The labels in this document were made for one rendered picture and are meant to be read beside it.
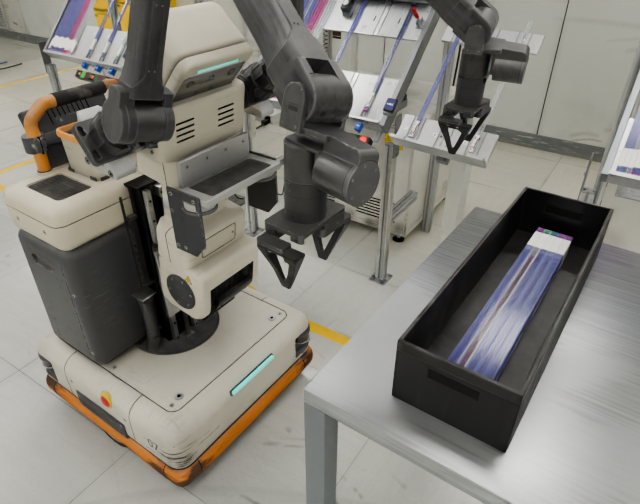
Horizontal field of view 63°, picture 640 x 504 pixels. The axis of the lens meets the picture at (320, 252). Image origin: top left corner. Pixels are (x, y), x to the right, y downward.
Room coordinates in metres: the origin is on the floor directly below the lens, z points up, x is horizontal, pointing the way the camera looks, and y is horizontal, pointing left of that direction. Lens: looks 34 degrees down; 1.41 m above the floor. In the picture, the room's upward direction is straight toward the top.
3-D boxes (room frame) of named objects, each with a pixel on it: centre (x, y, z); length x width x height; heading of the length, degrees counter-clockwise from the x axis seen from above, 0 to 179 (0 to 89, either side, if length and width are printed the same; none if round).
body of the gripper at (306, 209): (0.62, 0.02, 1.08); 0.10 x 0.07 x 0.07; 144
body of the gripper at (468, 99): (1.08, -0.31, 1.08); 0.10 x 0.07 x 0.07; 145
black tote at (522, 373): (0.71, -0.34, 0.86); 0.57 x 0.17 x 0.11; 145
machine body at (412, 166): (2.62, -0.30, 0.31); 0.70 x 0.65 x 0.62; 57
